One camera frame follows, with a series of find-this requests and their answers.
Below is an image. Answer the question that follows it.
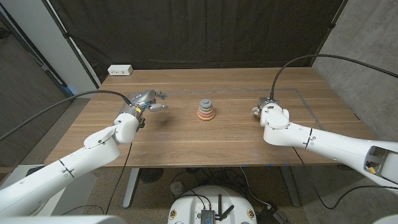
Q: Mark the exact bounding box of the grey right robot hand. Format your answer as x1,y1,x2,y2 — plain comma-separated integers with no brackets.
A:
251,96,280,118

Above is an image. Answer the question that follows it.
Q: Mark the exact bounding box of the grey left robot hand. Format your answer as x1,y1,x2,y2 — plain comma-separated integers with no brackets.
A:
123,89,170,121

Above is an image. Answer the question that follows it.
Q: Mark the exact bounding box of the white right robot shoulder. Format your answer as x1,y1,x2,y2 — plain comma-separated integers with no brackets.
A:
371,213,398,224

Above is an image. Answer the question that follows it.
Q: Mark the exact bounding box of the white left robot shoulder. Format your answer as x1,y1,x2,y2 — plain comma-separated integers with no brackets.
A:
0,215,127,224

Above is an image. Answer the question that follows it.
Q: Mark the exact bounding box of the white power strip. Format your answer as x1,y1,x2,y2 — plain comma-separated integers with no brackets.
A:
107,64,134,77

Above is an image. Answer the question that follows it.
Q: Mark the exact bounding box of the black floor fan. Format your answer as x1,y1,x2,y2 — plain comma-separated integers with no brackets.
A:
139,167,165,184

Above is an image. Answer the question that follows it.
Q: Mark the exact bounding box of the black backdrop curtain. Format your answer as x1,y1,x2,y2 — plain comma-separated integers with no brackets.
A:
46,0,348,84

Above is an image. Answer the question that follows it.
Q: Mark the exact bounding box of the grey table leg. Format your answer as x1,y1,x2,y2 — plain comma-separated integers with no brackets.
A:
279,166,301,208

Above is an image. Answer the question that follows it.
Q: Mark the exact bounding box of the white table leg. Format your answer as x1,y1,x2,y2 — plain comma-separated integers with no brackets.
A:
123,167,141,208

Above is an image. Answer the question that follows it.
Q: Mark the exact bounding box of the grey round floor object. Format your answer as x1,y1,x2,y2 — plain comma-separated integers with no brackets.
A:
170,181,185,196

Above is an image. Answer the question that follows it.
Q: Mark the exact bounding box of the black backdrop stand pole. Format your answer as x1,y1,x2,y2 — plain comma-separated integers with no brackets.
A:
309,0,349,68
41,0,102,90

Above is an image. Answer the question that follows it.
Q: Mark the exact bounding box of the black power adapter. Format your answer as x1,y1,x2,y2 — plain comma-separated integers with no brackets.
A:
255,204,289,224

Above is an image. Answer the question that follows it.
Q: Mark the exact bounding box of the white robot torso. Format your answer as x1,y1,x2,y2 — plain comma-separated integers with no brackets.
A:
167,185,258,224

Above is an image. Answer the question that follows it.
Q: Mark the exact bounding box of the silver router with antennas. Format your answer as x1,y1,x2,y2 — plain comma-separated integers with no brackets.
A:
200,194,236,224

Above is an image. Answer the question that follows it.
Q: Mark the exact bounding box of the blue black foot pedal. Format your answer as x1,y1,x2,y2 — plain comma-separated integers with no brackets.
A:
26,166,45,176

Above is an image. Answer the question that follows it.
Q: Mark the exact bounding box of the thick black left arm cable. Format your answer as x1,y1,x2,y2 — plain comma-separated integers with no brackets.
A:
0,90,132,142

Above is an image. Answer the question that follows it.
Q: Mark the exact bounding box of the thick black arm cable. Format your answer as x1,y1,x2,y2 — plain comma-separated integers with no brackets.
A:
269,54,398,101
0,90,132,142

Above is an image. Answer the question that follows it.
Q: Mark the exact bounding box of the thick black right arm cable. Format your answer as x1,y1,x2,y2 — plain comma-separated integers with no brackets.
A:
269,54,398,101

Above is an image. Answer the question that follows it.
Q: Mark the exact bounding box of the thin black left arm wire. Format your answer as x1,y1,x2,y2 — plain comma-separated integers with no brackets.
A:
104,142,133,215

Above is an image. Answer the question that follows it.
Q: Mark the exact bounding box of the thin black arm wire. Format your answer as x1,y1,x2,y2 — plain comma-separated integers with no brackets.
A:
292,146,398,210
104,142,133,215

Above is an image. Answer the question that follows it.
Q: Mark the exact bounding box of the black floor cable bundle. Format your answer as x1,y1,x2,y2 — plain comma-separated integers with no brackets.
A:
172,167,249,195

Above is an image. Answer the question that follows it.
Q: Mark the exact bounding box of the white floor cable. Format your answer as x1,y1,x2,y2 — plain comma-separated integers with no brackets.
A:
239,167,273,208

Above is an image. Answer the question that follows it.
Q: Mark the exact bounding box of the thin black right arm wire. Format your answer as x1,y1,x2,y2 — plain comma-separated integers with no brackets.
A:
292,146,398,210

